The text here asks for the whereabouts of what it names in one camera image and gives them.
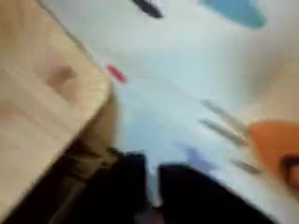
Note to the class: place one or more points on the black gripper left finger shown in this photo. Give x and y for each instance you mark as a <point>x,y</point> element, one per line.
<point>118,186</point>

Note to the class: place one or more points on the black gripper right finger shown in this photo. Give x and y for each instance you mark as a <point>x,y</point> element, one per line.
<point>199,199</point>

